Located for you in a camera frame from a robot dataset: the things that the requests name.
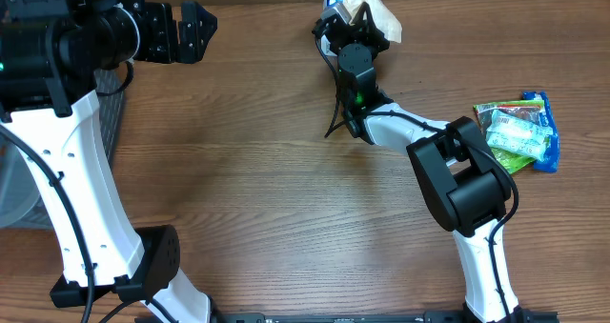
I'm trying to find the blue snack packet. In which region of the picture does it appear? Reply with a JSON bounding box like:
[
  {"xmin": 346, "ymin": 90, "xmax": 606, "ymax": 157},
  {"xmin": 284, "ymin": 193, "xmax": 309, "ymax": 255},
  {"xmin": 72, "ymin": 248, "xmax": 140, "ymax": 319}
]
[{"xmin": 521, "ymin": 91, "xmax": 560, "ymax": 173}]

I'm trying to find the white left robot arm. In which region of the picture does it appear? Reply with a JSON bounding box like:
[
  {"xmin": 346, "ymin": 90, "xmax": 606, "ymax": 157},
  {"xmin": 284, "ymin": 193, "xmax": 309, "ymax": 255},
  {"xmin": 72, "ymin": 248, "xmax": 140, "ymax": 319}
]
[{"xmin": 1, "ymin": 0, "xmax": 221, "ymax": 322}]

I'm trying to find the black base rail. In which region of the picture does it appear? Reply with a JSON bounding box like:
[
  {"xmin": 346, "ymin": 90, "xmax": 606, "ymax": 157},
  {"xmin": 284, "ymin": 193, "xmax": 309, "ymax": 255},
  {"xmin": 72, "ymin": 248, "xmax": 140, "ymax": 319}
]
[{"xmin": 135, "ymin": 311, "xmax": 559, "ymax": 323}]

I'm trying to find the white barcode scanner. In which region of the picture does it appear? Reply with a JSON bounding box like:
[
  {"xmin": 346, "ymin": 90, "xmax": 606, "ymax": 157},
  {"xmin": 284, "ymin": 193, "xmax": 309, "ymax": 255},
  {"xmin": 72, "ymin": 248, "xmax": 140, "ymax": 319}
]
[{"xmin": 320, "ymin": 0, "xmax": 336, "ymax": 57}]

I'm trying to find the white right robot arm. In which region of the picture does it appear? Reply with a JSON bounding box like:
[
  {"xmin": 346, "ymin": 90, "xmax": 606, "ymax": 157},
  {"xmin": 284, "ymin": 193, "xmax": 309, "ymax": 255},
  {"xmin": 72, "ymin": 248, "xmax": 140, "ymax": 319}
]
[{"xmin": 313, "ymin": 3, "xmax": 520, "ymax": 322}]

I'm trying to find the green candy packet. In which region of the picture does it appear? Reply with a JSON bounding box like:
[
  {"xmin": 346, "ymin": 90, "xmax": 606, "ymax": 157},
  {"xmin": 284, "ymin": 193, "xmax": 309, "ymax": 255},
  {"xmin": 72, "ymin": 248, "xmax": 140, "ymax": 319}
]
[{"xmin": 474, "ymin": 100, "xmax": 543, "ymax": 173}]

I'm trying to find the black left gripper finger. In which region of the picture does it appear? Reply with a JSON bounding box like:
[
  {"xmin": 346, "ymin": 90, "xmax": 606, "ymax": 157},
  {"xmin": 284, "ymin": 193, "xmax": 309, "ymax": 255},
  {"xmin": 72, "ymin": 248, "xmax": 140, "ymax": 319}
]
[
  {"xmin": 178, "ymin": 1, "xmax": 218, "ymax": 40},
  {"xmin": 177, "ymin": 38, "xmax": 209, "ymax": 64}
]

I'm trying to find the beige nut snack bag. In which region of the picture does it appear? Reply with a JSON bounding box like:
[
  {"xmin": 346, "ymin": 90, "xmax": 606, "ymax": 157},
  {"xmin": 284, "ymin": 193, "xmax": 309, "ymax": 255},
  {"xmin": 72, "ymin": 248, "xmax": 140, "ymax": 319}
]
[{"xmin": 338, "ymin": 0, "xmax": 402, "ymax": 43}]

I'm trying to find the grey plastic basket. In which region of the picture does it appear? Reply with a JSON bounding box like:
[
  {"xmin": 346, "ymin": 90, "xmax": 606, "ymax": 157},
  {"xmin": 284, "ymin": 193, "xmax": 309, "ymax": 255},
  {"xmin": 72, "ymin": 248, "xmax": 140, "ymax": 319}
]
[{"xmin": 1, "ymin": 92, "xmax": 126, "ymax": 230}]

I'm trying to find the teal snack packet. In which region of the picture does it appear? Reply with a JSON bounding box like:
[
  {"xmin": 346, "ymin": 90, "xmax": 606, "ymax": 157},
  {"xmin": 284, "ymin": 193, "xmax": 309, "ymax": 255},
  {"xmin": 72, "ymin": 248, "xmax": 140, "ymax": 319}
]
[{"xmin": 486, "ymin": 111, "xmax": 554, "ymax": 161}]

